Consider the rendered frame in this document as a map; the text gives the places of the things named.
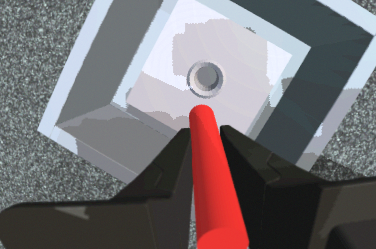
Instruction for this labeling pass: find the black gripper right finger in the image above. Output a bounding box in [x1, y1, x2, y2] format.
[220, 125, 376, 249]

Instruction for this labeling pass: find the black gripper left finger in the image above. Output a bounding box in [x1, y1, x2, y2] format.
[0, 128, 193, 249]

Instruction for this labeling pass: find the red peg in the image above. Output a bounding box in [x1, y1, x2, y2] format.
[189, 105, 249, 249]

